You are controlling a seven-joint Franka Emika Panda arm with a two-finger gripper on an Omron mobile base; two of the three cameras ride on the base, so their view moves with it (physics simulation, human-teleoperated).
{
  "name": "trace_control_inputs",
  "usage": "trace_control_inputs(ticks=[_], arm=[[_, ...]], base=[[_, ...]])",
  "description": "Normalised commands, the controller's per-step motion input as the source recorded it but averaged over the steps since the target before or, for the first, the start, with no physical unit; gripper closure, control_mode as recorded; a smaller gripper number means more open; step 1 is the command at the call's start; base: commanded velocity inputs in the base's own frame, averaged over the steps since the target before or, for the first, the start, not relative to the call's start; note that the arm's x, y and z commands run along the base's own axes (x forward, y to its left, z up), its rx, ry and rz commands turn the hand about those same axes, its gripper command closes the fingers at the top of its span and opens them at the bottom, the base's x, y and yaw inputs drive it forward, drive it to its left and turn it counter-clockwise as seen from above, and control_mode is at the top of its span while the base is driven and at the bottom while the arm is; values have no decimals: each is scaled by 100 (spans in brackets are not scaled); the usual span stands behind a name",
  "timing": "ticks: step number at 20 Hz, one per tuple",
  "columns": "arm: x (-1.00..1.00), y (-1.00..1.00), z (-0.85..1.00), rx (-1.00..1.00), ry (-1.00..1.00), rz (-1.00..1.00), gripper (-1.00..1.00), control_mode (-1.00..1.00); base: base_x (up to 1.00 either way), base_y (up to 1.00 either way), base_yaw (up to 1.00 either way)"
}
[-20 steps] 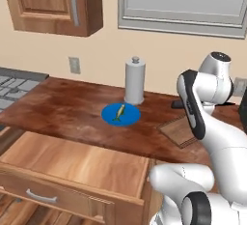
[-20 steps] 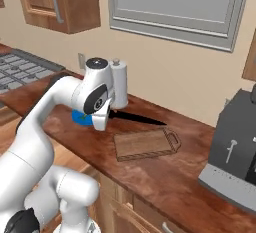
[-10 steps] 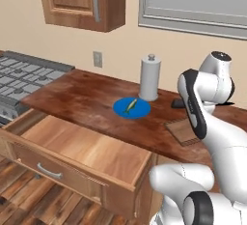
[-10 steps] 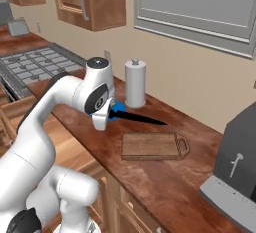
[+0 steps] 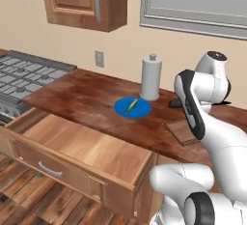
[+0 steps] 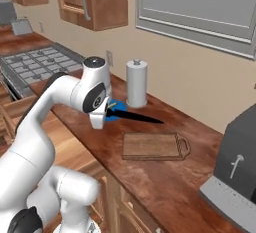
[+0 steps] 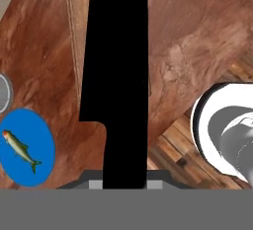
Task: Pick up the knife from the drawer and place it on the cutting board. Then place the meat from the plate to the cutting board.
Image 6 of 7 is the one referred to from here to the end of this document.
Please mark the grey hob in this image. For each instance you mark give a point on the grey hob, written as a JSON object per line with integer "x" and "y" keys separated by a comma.
{"x": 36, "y": 65}

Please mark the blue plate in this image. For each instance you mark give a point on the blue plate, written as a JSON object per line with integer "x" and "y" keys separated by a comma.
{"x": 117, "y": 105}

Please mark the white paper towel roll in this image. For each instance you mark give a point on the white paper towel roll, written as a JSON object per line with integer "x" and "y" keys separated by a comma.
{"x": 136, "y": 83}

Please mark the grey framed window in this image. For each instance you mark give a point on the grey framed window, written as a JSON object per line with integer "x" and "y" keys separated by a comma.
{"x": 200, "y": 3}

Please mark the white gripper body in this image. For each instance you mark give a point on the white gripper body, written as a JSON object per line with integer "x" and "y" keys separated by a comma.
{"x": 98, "y": 118}

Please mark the wooden cutting board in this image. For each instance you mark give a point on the wooden cutting board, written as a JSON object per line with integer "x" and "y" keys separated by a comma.
{"x": 148, "y": 145}

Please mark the grey box appliance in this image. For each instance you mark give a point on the grey box appliance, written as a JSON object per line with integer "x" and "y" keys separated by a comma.
{"x": 6, "y": 12}

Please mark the wooden base cupboard run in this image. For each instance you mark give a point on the wooden base cupboard run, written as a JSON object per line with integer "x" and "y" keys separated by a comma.
{"x": 130, "y": 207}

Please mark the wooden wall cupboard door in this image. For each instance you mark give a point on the wooden wall cupboard door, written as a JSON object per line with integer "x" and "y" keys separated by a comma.
{"x": 103, "y": 0}

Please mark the open wooden drawer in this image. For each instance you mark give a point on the open wooden drawer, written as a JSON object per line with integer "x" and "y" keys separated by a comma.
{"x": 13, "y": 110}

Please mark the small grey toaster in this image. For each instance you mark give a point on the small grey toaster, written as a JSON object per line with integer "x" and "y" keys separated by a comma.
{"x": 22, "y": 27}

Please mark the dark grey countertop appliance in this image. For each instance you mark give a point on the dark grey countertop appliance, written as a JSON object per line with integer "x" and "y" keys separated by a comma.
{"x": 238, "y": 157}

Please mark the white wall outlet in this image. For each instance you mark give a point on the white wall outlet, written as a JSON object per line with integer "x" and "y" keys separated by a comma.
{"x": 41, "y": 27}
{"x": 109, "y": 58}

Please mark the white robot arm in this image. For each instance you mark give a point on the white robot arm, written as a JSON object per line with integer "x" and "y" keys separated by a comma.
{"x": 33, "y": 150}

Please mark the black pointed elongated item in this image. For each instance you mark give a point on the black pointed elongated item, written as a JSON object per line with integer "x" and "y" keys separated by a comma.
{"x": 140, "y": 117}

